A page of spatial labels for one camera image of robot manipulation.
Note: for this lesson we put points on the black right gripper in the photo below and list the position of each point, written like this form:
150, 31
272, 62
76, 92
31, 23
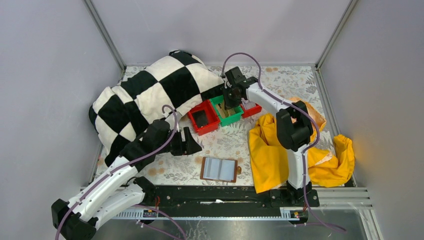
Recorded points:
230, 100

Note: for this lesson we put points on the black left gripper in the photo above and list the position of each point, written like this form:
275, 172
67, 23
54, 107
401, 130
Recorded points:
182, 142

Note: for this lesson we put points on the brown leather card holder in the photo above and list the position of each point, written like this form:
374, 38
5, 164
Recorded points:
217, 169

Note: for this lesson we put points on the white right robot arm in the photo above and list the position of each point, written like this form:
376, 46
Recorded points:
294, 126

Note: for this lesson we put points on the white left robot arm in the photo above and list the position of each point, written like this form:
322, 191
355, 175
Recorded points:
119, 187

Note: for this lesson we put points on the gold cards in green bin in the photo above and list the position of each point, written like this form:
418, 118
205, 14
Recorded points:
223, 112

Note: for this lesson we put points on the white cards in red bin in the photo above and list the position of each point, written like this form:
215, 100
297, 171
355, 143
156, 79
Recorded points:
247, 105

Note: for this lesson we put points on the black card in red bin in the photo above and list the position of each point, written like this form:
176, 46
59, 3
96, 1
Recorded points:
200, 118

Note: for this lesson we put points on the green plastic bin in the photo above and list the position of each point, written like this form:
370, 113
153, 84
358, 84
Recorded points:
229, 120

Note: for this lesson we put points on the right red plastic bin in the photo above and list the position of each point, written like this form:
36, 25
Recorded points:
250, 112

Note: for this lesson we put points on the red plastic bin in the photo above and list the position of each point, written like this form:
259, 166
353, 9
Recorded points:
213, 119
250, 112

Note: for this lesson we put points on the left red plastic bin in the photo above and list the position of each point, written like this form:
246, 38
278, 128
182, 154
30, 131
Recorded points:
213, 119

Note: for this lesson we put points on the floral table mat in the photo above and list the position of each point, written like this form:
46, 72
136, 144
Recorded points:
231, 141

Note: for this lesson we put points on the black white checkered blanket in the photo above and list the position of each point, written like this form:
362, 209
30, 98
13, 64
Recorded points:
122, 112

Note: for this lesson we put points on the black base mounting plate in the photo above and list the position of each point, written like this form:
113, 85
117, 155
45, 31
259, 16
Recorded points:
225, 201

